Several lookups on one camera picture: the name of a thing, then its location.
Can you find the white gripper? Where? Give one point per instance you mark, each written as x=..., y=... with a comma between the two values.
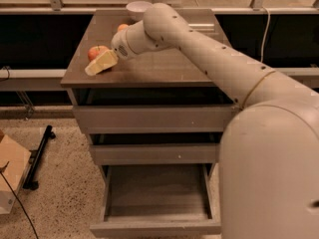
x=120, y=46

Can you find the red apple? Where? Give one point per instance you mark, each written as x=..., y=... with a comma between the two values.
x=95, y=51

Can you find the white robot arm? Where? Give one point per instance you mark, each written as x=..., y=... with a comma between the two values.
x=269, y=153

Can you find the grey top drawer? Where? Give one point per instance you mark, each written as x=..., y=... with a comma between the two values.
x=153, y=119

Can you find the grey drawer cabinet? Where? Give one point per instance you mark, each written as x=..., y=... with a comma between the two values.
x=161, y=79

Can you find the grey middle drawer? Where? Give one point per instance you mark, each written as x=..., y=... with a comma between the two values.
x=171, y=153

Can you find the grey open bottom drawer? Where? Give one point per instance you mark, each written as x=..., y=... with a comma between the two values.
x=156, y=200

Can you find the orange fruit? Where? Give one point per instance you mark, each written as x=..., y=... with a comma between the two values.
x=122, y=27

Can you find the white bowl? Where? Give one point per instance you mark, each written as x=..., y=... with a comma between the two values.
x=137, y=9

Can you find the cardboard box left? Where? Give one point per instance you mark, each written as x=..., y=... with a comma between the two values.
x=14, y=159

